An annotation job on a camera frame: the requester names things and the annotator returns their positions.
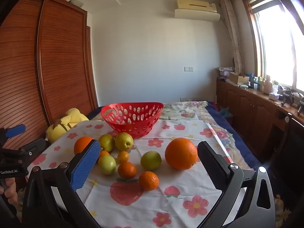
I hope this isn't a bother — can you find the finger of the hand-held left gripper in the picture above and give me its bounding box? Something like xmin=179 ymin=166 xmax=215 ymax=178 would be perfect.
xmin=20 ymin=138 xmax=47 ymax=169
xmin=0 ymin=124 xmax=26 ymax=145

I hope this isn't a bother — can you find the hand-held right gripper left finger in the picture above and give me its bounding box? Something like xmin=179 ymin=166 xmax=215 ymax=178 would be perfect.
xmin=22 ymin=139 xmax=101 ymax=228

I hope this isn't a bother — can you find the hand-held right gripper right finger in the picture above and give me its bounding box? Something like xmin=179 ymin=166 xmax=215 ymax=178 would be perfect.
xmin=197 ymin=141 xmax=276 ymax=228

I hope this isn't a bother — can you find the large orange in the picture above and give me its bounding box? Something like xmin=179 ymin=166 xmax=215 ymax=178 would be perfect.
xmin=74 ymin=136 xmax=94 ymax=155
xmin=165 ymin=137 xmax=198 ymax=170

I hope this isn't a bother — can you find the green jujube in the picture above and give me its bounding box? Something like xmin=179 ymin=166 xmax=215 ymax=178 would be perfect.
xmin=140 ymin=150 xmax=162 ymax=171
xmin=98 ymin=155 xmax=117 ymax=174

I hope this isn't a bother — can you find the yellow-green pear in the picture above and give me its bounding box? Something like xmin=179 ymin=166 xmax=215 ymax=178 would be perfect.
xmin=115 ymin=132 xmax=134 ymax=151
xmin=98 ymin=134 xmax=115 ymax=152

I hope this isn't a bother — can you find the red perforated plastic basket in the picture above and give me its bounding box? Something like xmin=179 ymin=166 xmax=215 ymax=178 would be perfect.
xmin=101 ymin=102 xmax=164 ymax=139

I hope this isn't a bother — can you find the person's left hand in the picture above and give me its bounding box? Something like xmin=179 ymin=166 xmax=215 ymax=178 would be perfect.
xmin=0 ymin=178 xmax=18 ymax=205

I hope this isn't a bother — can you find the yellow plush toy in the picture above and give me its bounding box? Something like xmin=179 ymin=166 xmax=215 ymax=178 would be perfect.
xmin=46 ymin=108 xmax=89 ymax=143

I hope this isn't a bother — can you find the white strawberry flower print cloth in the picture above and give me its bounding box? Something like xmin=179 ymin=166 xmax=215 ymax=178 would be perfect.
xmin=36 ymin=119 xmax=240 ymax=228

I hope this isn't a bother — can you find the floral bedsheet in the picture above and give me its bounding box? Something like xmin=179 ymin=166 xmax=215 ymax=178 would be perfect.
xmin=90 ymin=101 xmax=262 ymax=169

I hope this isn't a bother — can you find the wooden side cabinet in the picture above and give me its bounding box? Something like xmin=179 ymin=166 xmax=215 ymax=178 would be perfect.
xmin=216 ymin=79 xmax=304 ymax=195

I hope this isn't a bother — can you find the wooden slatted wardrobe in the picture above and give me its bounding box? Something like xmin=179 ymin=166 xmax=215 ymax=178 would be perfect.
xmin=0 ymin=0 xmax=99 ymax=152

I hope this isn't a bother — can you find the open cardboard box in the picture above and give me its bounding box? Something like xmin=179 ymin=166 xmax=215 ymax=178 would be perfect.
xmin=229 ymin=72 xmax=250 ymax=86

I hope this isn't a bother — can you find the pile of folded cloths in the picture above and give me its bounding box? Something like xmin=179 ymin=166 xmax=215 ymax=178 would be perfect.
xmin=216 ymin=67 xmax=234 ymax=81

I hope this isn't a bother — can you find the pale pink bottle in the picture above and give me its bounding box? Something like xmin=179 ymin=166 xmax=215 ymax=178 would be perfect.
xmin=263 ymin=75 xmax=273 ymax=93

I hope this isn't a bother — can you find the small black tripod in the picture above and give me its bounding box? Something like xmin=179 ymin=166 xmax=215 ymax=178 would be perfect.
xmin=296 ymin=97 xmax=304 ymax=116
xmin=281 ymin=91 xmax=295 ymax=106

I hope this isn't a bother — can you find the patterned beige curtain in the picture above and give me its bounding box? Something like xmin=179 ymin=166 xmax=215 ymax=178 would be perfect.
xmin=220 ymin=0 xmax=244 ymax=74

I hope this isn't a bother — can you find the window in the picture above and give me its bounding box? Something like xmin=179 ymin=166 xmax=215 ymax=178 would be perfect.
xmin=241 ymin=0 xmax=304 ymax=93

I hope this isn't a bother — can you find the white wall air conditioner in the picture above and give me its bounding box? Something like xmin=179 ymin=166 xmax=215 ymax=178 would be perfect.
xmin=174 ymin=0 xmax=220 ymax=22

